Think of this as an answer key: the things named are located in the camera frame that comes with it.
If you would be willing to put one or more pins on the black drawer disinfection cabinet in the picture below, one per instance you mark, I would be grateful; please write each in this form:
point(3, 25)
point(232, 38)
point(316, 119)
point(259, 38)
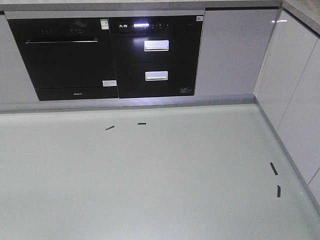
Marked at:
point(128, 34)

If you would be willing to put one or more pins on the white front cabinet panel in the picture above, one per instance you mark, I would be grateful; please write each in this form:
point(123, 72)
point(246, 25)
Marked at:
point(232, 48)

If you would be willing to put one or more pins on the black built-in dishwasher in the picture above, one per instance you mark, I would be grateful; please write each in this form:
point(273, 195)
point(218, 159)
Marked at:
point(68, 56)

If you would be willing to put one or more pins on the black tape strip upper right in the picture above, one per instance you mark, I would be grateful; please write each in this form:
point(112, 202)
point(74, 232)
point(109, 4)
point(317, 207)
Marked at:
point(273, 169)

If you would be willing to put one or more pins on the white side cabinet doors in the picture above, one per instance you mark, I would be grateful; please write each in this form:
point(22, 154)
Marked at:
point(288, 92)

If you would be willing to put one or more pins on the black tape strip lower right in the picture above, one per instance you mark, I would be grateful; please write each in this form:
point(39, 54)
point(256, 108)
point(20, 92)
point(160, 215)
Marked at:
point(278, 191)

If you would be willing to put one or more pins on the silver lower drawer handle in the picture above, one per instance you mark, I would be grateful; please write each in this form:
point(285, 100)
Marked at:
point(156, 76)

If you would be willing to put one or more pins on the silver drawer handle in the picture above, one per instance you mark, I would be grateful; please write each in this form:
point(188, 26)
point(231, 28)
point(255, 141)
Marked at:
point(156, 76)
point(156, 45)

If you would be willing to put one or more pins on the silver upper drawer handle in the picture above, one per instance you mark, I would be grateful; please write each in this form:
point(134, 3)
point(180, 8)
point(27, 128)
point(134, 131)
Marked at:
point(156, 45)

